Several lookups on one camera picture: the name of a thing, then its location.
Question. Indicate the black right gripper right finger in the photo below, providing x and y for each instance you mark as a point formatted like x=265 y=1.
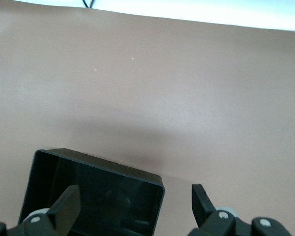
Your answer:
x=204 y=211

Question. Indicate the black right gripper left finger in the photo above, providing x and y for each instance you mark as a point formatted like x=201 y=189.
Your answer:
x=61 y=211

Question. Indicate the black plastic box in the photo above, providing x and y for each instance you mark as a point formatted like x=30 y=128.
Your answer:
x=113 y=196

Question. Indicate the brown table mat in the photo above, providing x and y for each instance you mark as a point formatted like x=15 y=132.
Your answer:
x=162 y=86

